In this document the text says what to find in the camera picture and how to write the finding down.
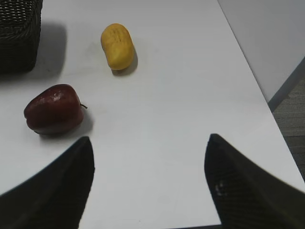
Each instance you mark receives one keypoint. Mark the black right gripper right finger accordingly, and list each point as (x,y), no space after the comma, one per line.
(245,195)

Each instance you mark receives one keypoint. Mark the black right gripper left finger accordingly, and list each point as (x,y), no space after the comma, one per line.
(55,197)

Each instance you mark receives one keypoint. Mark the black wicker basket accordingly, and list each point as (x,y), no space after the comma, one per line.
(20,29)

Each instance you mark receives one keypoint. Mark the dark red apple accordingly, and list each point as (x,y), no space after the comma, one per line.
(55,111)

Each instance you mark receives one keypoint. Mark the yellow mango fruit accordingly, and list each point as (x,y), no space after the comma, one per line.
(118,47)

